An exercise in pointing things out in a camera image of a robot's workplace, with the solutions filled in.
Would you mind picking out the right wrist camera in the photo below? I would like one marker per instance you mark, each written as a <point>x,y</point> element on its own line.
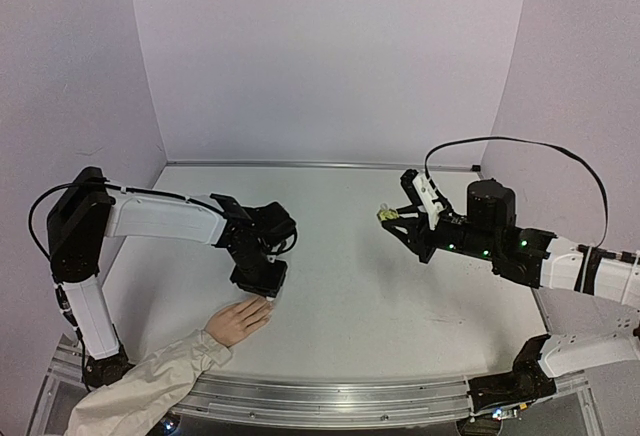
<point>419,186</point>

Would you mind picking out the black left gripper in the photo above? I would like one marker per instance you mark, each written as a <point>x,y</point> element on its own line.
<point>271,289</point>

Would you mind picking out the bare human hand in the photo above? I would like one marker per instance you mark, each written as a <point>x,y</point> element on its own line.
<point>238,321</point>

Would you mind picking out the aluminium table rail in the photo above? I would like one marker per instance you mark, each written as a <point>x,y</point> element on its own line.
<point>329,405</point>
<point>291,164</point>

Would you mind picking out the beige sleeved forearm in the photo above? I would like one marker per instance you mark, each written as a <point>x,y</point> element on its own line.
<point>134,404</point>

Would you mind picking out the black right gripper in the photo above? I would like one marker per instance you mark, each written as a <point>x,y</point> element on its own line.
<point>426,231</point>

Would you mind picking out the yellow nail polish bottle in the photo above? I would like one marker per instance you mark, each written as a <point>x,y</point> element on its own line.
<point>386,213</point>

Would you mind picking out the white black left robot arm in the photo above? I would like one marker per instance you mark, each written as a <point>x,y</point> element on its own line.
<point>92,208</point>

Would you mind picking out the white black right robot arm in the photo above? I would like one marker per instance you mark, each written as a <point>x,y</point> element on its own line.
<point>528,257</point>

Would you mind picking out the aluminium table rear rail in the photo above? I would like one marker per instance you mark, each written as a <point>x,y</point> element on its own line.
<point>291,164</point>

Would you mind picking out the aluminium table front rail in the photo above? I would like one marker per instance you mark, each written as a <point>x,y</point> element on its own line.
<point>329,405</point>

